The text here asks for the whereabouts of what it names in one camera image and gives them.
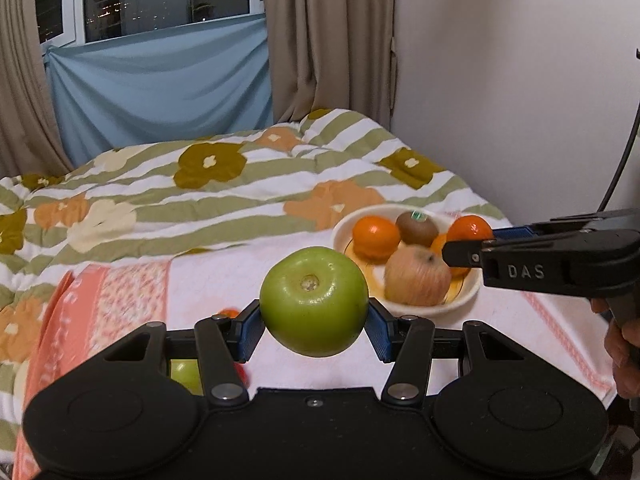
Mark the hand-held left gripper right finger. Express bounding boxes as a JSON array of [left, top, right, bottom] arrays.
[[364, 297, 526, 403]]

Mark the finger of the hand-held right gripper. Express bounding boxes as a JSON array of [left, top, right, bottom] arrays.
[[444, 239, 485, 268], [492, 220, 551, 241]]

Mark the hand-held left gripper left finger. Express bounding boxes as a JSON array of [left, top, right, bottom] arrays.
[[102, 300, 263, 405]]

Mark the large orange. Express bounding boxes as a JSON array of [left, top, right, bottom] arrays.
[[429, 234, 473, 281], [352, 215, 402, 262]]

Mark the red apple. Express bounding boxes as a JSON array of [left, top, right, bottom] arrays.
[[384, 245, 452, 307]]

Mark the brown kiwi with green sticker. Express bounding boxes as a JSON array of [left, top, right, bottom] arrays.
[[395, 211, 441, 248]]

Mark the cream bowl with bear print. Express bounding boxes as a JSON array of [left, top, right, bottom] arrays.
[[332, 204, 483, 318]]

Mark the green apple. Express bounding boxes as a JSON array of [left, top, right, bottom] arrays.
[[259, 246, 370, 358], [170, 358, 203, 396]]

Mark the person's right hand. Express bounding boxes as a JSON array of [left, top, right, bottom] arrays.
[[591, 299, 640, 401]]

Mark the pink floral tablecloth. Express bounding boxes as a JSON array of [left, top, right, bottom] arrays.
[[12, 210, 618, 480]]

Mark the green striped floral blanket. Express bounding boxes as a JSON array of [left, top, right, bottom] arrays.
[[0, 107, 513, 466]]

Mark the light blue cloth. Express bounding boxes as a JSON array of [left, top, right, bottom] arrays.
[[44, 14, 275, 168]]

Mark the beige curtain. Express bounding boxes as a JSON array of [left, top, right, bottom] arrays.
[[260, 0, 398, 128], [0, 0, 76, 178]]

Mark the black cable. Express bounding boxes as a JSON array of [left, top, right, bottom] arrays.
[[597, 47, 640, 218]]

